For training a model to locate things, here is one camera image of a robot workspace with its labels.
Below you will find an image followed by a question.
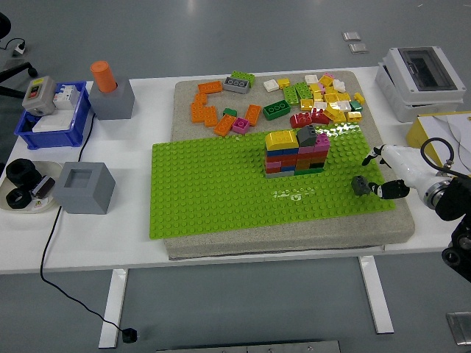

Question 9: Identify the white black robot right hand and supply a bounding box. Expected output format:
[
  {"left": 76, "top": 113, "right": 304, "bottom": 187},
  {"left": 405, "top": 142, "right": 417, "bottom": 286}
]
[{"left": 361, "top": 144, "right": 442, "bottom": 202}]

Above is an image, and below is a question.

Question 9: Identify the pink stacked toy brick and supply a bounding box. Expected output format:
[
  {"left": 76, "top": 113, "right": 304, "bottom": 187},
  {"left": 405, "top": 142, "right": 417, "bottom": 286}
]
[{"left": 300, "top": 132, "right": 331, "bottom": 154}]

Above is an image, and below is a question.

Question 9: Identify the yellow arched toy brick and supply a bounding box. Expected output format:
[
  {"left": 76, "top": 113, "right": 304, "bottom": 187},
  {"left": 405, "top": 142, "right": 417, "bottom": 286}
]
[{"left": 265, "top": 129, "right": 300, "bottom": 151}]

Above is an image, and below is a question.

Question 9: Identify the lime green toy brick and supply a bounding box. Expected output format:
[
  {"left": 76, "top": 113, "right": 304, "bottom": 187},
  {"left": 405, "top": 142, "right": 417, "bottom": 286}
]
[
  {"left": 293, "top": 81, "right": 313, "bottom": 99},
  {"left": 282, "top": 86, "right": 301, "bottom": 106}
]

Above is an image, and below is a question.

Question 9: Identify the dark green long toy brick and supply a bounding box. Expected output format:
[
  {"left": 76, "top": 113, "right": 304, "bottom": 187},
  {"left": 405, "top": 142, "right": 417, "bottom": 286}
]
[{"left": 262, "top": 99, "right": 291, "bottom": 121}]

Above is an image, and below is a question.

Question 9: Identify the pink square toy brick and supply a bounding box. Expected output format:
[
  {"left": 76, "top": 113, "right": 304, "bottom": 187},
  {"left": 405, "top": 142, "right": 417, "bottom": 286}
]
[{"left": 231, "top": 117, "right": 251, "bottom": 135}]

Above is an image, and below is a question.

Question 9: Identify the grey long toy brick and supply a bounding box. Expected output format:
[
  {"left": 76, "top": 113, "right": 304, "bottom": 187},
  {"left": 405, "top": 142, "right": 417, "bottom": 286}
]
[{"left": 222, "top": 76, "right": 251, "bottom": 93}]

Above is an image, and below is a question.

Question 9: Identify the green studded baseplate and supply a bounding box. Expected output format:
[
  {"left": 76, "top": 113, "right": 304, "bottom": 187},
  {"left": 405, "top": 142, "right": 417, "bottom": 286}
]
[{"left": 148, "top": 123, "right": 397, "bottom": 240}]

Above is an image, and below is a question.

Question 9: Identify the orange long toy brick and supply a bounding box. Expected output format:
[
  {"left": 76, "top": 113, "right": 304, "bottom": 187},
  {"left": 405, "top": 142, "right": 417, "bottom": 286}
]
[{"left": 197, "top": 80, "right": 224, "bottom": 93}]

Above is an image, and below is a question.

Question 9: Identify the yellow white cardboard box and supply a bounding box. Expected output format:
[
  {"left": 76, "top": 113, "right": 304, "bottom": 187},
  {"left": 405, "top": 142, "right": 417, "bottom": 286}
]
[{"left": 406, "top": 112, "right": 471, "bottom": 170}]

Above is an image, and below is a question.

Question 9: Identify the grey-brown foam mat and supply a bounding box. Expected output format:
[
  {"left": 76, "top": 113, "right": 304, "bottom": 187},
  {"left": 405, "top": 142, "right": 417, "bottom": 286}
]
[{"left": 164, "top": 69, "right": 417, "bottom": 262}]

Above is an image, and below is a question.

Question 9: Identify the white table leg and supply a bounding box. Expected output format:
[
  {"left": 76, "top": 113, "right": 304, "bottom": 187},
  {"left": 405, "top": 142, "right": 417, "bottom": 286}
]
[
  {"left": 358, "top": 255, "right": 395, "bottom": 335},
  {"left": 98, "top": 268, "right": 129, "bottom": 349}
]

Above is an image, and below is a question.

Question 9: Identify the metal floor hatch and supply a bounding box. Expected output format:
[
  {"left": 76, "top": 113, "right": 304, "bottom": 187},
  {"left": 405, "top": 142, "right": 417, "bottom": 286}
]
[{"left": 445, "top": 311, "right": 471, "bottom": 346}]

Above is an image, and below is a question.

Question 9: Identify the long metal floor plate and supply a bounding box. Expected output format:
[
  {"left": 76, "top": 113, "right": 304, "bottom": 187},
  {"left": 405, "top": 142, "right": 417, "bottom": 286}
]
[{"left": 156, "top": 340, "right": 341, "bottom": 353}]

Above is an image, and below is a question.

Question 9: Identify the grey block with round hole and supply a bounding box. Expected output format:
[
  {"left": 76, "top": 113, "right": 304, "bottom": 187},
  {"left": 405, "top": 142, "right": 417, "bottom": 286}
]
[{"left": 89, "top": 76, "right": 135, "bottom": 121}]

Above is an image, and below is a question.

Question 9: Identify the orange cylinder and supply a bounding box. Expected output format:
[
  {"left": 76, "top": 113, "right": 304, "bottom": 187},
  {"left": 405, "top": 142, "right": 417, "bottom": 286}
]
[{"left": 91, "top": 60, "right": 118, "bottom": 94}]

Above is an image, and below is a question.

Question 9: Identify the grey block with square recess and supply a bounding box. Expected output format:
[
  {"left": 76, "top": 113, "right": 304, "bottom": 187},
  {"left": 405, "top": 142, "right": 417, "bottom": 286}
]
[{"left": 52, "top": 161, "right": 116, "bottom": 215}]

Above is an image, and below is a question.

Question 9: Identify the black plug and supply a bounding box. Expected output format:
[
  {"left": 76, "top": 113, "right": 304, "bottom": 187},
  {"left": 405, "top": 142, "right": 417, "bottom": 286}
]
[{"left": 121, "top": 326, "right": 140, "bottom": 345}]

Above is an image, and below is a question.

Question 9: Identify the white circuit breaker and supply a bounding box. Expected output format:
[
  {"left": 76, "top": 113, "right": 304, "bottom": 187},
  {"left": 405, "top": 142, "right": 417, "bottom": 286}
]
[{"left": 53, "top": 83, "right": 81, "bottom": 110}]

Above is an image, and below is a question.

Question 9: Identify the white plate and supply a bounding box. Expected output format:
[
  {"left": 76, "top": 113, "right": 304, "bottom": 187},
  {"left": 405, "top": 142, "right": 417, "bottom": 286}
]
[{"left": 0, "top": 160, "right": 64, "bottom": 214}]

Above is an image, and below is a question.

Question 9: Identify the blue plastic bin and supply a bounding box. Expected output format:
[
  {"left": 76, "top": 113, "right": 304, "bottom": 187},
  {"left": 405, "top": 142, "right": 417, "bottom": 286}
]
[{"left": 13, "top": 80, "right": 92, "bottom": 150}]

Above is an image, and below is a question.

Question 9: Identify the dark red cylindrical part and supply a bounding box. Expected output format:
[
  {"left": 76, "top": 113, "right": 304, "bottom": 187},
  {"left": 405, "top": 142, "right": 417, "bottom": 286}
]
[{"left": 29, "top": 175, "right": 57, "bottom": 200}]

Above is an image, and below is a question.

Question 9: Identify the large black nut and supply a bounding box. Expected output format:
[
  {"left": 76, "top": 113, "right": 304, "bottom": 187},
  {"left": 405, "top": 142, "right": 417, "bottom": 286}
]
[{"left": 6, "top": 158, "right": 42, "bottom": 191}]

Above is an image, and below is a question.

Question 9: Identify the small black nut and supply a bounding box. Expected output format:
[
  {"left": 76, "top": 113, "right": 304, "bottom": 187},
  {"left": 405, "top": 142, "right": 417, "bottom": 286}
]
[{"left": 5, "top": 188, "right": 33, "bottom": 210}]

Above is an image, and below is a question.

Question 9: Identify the black office chair base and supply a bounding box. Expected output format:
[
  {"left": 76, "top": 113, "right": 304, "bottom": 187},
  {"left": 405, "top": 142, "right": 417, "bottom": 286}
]
[{"left": 0, "top": 12, "right": 39, "bottom": 99}]

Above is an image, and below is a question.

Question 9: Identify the white electrical enclosure box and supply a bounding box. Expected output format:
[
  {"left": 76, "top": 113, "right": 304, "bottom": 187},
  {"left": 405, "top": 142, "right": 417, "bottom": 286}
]
[{"left": 374, "top": 46, "right": 467, "bottom": 124}]

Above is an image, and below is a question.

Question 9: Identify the multicolour toy brick wall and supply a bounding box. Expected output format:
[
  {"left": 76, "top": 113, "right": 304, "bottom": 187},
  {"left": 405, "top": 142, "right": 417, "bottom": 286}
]
[{"left": 263, "top": 145, "right": 330, "bottom": 180}]

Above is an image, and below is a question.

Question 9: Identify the white switch panel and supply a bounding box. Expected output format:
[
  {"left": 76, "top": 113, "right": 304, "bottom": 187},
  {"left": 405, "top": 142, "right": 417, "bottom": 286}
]
[{"left": 32, "top": 110, "right": 74, "bottom": 133}]

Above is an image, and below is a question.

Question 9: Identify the grey push-button switch box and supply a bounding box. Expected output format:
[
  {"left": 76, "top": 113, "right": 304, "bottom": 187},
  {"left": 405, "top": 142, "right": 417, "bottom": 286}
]
[{"left": 21, "top": 76, "right": 57, "bottom": 115}]

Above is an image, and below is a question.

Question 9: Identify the black power cable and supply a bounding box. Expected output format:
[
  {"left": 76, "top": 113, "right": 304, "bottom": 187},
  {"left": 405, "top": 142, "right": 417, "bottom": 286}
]
[{"left": 39, "top": 112, "right": 128, "bottom": 334}]

